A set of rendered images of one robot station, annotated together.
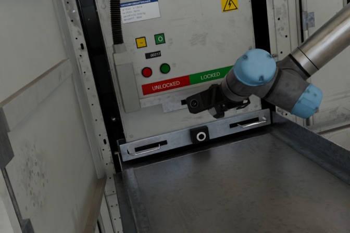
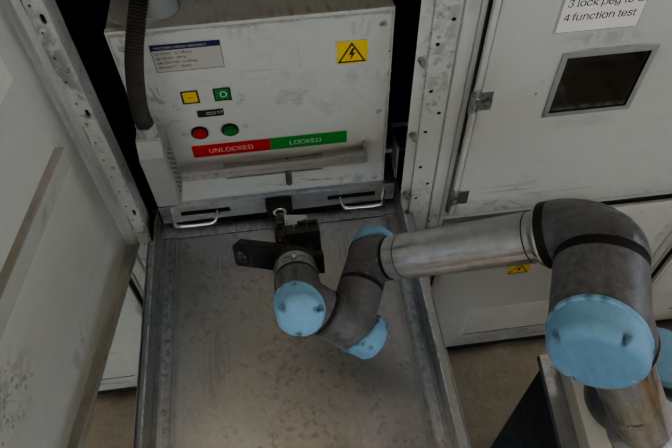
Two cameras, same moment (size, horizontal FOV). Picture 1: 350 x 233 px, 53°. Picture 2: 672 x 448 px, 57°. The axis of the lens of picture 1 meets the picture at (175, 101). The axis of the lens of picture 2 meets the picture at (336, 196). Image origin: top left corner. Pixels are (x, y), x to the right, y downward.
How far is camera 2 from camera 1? 0.79 m
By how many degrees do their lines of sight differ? 36
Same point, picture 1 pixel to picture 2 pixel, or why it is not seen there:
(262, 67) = (303, 323)
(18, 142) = not seen: outside the picture
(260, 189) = (316, 346)
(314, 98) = (369, 351)
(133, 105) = (169, 200)
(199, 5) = (295, 53)
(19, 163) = not seen: outside the picture
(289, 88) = (339, 338)
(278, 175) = not seen: hidden behind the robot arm
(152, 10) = (209, 56)
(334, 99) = (495, 191)
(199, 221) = (226, 383)
